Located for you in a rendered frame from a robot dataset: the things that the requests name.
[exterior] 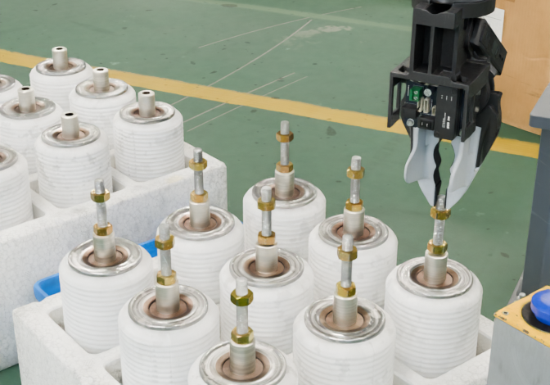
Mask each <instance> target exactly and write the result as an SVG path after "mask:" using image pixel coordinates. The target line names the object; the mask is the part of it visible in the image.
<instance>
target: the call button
mask: <svg viewBox="0 0 550 385"><path fill-rule="evenodd" d="M530 308H531V310H532V311H533V312H534V315H535V317H536V318H537V320H539V321H540V322H542V323H544V324H546V325H549V326H550V289H546V290H543V291H539V292H536V293H535V294H534V295H533V296H532V298H531V304H530Z"/></svg>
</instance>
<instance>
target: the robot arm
mask: <svg viewBox="0 0 550 385"><path fill-rule="evenodd" d="M495 3H496V0H412V7H413V14H412V38H411V51H410V56H409V57H408V58H406V59H405V60H404V61H403V62H401V63H400V64H399V65H398V66H396V67H395V68H394V69H393V70H392V71H391V72H390V89H389V103H388V118H387V128H390V127H392V126H393V125H394V124H395V123H396V122H397V121H398V120H399V115H400V117H401V119H402V121H403V125H404V127H405V129H406V130H407V132H408V135H409V137H410V153H411V154H410V156H409V158H408V161H407V163H406V165H405V169H404V179H405V181H406V182H407V183H412V182H415V181H418V183H419V186H420V188H421V190H422V192H423V194H424V196H425V197H426V199H427V201H428V202H429V203H430V205H431V206H435V205H436V202H437V201H436V200H437V196H438V195H439V193H440V187H441V180H440V172H439V167H440V163H441V156H440V152H439V147H440V142H441V140H442V139H446V140H450V141H451V144H452V147H453V150H454V162H453V164H452V165H451V167H450V174H451V175H450V180H449V185H448V187H447V189H446V194H445V204H444V208H445V209H447V210H449V209H450V208H451V207H452V206H453V205H454V204H455V203H457V202H458V201H459V199H460V198H461V197H462V196H463V194H464V193H465V192H466V190H467V189H468V188H469V186H470V184H471V182H472V180H473V179H474V178H475V176H476V173H477V172H478V170H479V168H480V166H481V165H482V163H483V161H484V160H485V158H486V156H487V155H488V153H489V150H490V148H491V147H492V146H493V144H494V141H495V139H496V138H497V136H498V133H499V130H500V127H501V123H502V110H501V97H502V95H503V93H502V92H500V91H495V85H494V77H495V76H496V75H501V74H502V71H503V66H504V62H505V59H506V56H507V50H506V49H505V47H504V46H503V45H502V43H501V42H500V40H499V39H498V37H497V35H496V34H495V33H494V31H493V30H492V28H491V27H490V25H489V23H488V22H487V20H486V19H483V18H479V17H482V16H487V15H489V14H491V13H492V12H494V10H495ZM402 83H405V84H406V91H405V94H404V97H403V99H402V100H401V88H402ZM396 84H397V97H396V108H395V109H394V110H393V99H394V86H395V85H396Z"/></svg>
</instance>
